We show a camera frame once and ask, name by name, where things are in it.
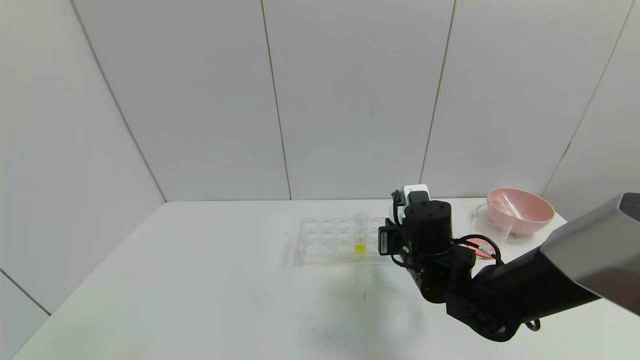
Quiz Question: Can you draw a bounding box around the clear plastic test tube rack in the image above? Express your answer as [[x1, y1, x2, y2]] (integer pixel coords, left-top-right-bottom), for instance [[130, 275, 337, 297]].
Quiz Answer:
[[292, 217, 402, 266]]

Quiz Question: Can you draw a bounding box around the clear glass beaker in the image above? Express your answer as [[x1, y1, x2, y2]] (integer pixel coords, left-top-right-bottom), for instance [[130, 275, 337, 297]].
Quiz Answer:
[[466, 203, 515, 262]]

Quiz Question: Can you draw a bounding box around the red pigment test tube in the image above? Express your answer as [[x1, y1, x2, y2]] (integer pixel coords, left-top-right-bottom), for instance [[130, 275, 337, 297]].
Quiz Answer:
[[499, 193, 524, 222]]

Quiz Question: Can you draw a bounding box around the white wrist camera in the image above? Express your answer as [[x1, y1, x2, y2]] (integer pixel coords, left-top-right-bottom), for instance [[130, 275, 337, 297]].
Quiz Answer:
[[402, 184, 431, 207]]

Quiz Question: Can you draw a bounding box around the pink bowl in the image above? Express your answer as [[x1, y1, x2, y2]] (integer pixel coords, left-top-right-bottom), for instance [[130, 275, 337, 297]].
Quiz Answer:
[[486, 188, 555, 236]]

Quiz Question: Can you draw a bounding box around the yellow pigment test tube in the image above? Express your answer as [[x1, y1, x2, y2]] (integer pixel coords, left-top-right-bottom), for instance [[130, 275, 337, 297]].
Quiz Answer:
[[353, 212, 369, 256]]

